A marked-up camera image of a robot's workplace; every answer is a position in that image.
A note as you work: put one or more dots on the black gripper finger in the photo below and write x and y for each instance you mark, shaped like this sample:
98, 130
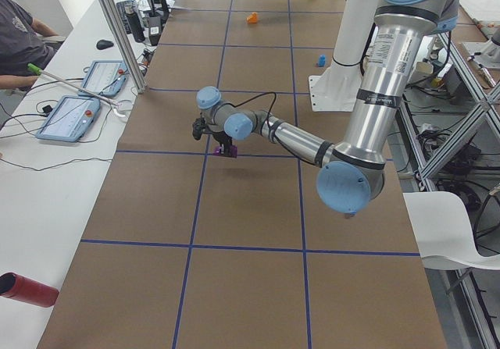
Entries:
226, 149

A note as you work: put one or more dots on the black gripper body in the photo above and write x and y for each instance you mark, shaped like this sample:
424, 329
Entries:
221, 137

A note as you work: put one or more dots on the purple trapezoid block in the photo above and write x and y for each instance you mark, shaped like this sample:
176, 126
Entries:
217, 152

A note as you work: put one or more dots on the orange trapezoid block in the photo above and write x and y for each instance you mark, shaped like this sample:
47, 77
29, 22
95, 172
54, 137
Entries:
253, 18

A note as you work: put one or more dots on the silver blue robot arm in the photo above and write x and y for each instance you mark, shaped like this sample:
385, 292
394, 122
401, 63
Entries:
352, 170

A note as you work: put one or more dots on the far blue teach pendant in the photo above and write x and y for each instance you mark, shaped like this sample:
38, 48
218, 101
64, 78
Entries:
105, 77

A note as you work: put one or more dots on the blue teach pendant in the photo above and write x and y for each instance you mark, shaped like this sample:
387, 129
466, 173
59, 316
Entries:
70, 119
105, 77

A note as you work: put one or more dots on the black computer mouse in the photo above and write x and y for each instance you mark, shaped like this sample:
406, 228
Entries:
104, 44

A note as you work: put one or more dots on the near blue teach pendant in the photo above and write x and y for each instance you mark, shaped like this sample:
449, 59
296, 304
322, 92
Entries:
70, 119

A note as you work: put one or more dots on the black keyboard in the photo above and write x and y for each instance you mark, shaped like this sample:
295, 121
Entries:
122, 7

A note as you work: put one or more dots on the seated person grey shirt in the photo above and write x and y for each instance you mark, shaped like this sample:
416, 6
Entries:
21, 44

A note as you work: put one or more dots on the red cylinder tube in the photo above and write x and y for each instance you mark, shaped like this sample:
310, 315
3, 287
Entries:
21, 288

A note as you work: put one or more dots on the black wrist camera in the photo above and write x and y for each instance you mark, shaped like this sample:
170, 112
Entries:
199, 128

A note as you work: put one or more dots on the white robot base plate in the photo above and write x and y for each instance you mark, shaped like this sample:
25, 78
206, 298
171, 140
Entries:
331, 93

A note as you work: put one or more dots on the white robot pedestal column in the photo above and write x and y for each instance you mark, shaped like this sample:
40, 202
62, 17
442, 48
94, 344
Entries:
356, 24

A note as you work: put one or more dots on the aluminium frame post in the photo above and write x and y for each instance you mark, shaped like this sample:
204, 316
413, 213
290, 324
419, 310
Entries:
115, 24

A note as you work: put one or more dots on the grabber stick green handle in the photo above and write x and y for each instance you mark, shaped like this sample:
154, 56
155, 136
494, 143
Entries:
115, 105

